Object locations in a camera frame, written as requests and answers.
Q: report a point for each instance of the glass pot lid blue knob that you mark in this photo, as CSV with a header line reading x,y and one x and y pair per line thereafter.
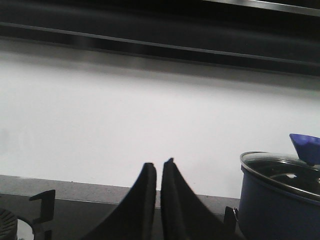
x,y
297,174

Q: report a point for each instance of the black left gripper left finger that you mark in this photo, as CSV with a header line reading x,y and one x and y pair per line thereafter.
x,y
133,218

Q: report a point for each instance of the dark blue cooking pot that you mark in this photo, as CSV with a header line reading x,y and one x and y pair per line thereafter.
x,y
268,213

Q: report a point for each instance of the black left gas burner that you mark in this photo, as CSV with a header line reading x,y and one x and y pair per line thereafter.
x,y
8,225

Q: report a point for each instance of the black glass gas stove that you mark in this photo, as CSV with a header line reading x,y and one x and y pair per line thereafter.
x,y
74,219

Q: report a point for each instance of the black left pot support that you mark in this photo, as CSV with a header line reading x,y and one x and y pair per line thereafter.
x,y
33,229

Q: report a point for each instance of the black pot support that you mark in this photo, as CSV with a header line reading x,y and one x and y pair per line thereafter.
x,y
33,229
230,219

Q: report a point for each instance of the black range hood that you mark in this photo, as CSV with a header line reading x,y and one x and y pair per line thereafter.
x,y
270,35

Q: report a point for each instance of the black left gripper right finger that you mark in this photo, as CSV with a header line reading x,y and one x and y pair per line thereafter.
x,y
183,214

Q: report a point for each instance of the black right pot support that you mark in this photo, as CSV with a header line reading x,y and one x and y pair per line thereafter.
x,y
230,219

